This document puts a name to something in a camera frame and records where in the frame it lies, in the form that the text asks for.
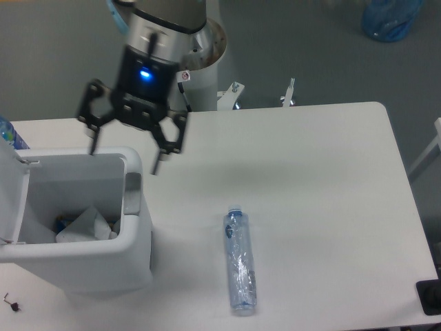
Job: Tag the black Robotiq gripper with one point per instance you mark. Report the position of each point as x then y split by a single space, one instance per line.
138 99

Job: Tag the small dark clip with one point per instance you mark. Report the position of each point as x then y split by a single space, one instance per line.
15 307

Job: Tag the white trash can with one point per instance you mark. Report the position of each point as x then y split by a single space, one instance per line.
39 185

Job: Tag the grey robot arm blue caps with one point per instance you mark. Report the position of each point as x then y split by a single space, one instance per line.
160 36

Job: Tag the blue plastic bag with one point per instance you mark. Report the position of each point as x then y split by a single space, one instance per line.
389 21

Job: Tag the small black allen key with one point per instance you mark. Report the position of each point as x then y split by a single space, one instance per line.
5 299

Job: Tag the clear plastic water bottle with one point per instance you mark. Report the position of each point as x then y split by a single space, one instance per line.
241 278

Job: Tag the blue snack wrapper in bin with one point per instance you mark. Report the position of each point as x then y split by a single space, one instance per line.
62 222

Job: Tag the black device at table edge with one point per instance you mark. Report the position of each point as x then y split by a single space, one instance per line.
429 294

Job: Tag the clear plastic wrapper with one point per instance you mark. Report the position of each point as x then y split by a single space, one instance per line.
89 226

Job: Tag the white pedestal foot brackets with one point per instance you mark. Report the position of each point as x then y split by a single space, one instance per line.
228 99

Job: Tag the blue labelled bottle at edge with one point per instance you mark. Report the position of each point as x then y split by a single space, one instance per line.
11 136

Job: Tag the white frame at right edge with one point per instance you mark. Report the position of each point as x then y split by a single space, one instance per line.
427 156

